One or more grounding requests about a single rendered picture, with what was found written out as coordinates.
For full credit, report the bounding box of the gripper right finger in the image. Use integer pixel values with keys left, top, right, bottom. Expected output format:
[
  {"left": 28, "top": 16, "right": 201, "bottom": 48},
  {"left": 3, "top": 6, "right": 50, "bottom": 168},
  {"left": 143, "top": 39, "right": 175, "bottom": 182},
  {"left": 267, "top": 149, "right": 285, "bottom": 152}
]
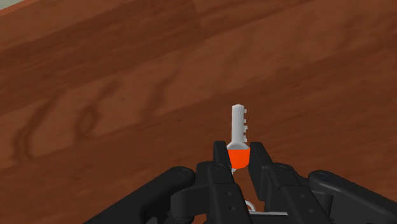
[{"left": 247, "top": 141, "right": 397, "bottom": 224}]

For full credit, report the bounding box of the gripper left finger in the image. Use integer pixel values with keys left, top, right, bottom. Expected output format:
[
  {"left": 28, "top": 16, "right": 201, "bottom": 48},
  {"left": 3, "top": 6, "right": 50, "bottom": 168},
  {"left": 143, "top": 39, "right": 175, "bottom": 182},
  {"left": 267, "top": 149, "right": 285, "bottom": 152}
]
[{"left": 83, "top": 141, "right": 253, "bottom": 224}]

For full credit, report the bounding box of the silver key with orange head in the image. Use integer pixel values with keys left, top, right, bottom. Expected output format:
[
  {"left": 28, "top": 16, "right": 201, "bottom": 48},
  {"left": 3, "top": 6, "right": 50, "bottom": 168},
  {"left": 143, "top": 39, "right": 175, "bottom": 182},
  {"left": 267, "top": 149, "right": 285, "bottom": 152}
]
[{"left": 226, "top": 104, "right": 257, "bottom": 213}]

